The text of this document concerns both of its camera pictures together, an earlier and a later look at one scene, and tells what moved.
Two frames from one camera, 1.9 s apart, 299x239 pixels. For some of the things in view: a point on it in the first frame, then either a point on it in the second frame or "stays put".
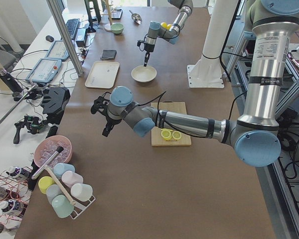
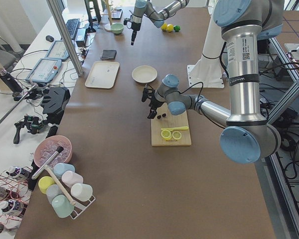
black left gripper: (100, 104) -> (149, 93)
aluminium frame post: (56, 13) stays put
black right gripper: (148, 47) -> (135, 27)
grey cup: (52, 190) stays put
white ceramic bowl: (143, 74) stays put
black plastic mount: (54, 103) stays put
